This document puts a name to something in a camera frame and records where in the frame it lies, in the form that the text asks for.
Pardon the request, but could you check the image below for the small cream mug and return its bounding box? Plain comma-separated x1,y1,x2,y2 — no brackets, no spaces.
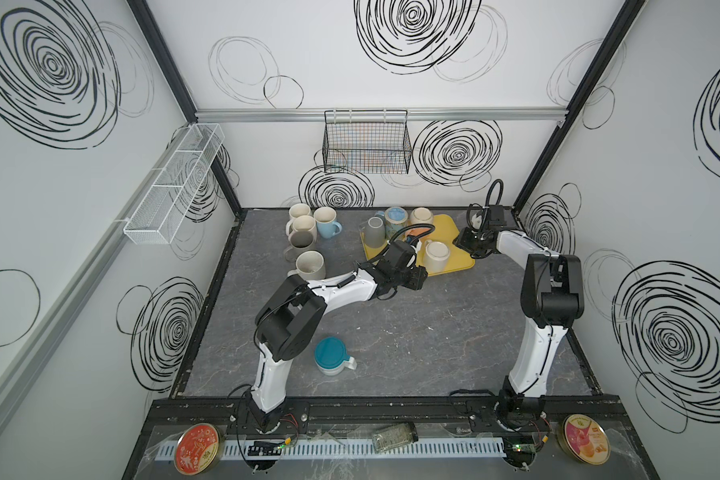
423,239,450,275

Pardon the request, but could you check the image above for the blue butterfly mug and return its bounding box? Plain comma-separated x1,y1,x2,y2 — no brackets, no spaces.
384,207,408,240

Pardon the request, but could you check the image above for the cream speckled mug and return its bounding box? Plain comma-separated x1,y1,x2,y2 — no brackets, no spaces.
288,251,326,281

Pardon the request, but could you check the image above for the light blue mug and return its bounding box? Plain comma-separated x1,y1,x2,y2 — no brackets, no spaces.
313,207,343,239

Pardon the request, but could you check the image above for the grey mug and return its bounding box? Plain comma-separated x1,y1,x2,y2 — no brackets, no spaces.
362,216,386,248
283,231,316,262

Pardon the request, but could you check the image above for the pink mug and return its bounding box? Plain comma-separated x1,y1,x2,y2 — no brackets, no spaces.
285,215,318,239

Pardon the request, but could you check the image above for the white mug with ribbed base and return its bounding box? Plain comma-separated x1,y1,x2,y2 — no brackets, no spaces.
288,203,312,220

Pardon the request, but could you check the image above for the cream and orange mug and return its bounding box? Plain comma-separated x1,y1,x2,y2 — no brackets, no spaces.
409,207,434,225

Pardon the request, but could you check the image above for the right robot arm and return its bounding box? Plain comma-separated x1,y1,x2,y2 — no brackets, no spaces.
453,179,585,431

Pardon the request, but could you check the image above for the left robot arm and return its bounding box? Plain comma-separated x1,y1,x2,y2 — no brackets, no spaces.
243,223,435,432

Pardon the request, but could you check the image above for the yellow plastic tray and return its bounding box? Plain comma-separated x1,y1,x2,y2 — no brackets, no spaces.
359,214,476,277

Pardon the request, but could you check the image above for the teal lidded cup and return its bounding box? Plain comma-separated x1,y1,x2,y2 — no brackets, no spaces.
314,337,357,376

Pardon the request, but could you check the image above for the clear plastic box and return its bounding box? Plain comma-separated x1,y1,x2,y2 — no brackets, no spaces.
371,422,419,453

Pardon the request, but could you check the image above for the pink round tin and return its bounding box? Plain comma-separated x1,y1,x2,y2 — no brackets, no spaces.
557,414,611,466

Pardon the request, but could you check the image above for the red round tin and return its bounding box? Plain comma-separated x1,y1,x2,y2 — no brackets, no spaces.
174,423,222,476

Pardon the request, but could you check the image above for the black wire basket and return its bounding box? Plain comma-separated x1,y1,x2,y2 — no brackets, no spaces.
321,109,413,174

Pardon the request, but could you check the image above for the white slotted cable duct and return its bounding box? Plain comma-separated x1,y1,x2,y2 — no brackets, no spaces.
155,436,508,462

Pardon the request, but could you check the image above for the white wire shelf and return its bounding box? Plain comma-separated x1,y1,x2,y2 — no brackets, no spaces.
124,123,225,245

